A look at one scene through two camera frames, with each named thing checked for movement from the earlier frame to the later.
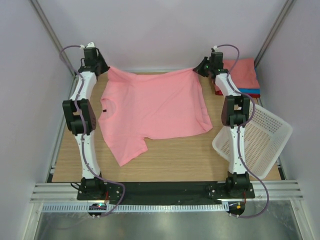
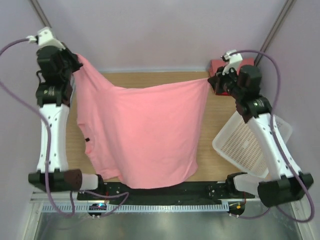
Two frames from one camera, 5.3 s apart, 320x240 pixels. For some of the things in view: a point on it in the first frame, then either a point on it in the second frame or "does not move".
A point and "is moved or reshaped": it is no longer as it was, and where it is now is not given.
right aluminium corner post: [286, 9] does not move
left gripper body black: [101, 63] -> [71, 64]
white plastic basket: [265, 138] does not move
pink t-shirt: [133, 108] is moved or reshaped
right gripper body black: [204, 68] -> [229, 83]
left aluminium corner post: [50, 30] does not move
